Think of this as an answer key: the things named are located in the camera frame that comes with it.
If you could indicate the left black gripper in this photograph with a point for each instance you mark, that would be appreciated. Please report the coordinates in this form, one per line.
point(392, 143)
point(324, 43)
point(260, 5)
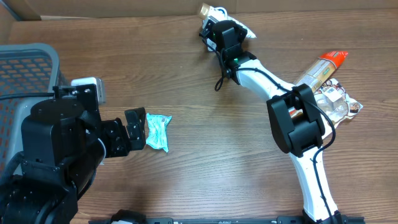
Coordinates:
point(117, 137)

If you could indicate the white bottle gold cap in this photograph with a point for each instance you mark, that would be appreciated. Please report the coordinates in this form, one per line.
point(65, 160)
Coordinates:
point(220, 14)

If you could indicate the mint green wipes pack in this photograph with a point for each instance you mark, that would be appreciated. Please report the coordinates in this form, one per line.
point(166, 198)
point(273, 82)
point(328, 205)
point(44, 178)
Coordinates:
point(157, 136)

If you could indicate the orange spaghetti pasta package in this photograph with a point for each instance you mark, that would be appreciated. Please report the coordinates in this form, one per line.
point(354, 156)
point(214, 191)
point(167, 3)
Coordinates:
point(321, 70)

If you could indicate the beige snack bag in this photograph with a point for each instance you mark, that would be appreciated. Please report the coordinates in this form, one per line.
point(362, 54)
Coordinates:
point(334, 101)

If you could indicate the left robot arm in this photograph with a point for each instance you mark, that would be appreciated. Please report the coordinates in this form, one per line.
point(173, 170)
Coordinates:
point(64, 141)

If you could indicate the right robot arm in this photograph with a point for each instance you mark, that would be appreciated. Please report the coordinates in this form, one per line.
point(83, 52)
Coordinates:
point(297, 123)

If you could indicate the white barcode scanner stand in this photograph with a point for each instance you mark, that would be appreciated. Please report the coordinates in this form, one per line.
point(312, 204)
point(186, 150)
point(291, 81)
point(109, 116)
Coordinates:
point(211, 45)

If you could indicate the grey plastic mesh basket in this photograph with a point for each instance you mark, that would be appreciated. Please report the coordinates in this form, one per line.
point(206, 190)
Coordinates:
point(25, 68)

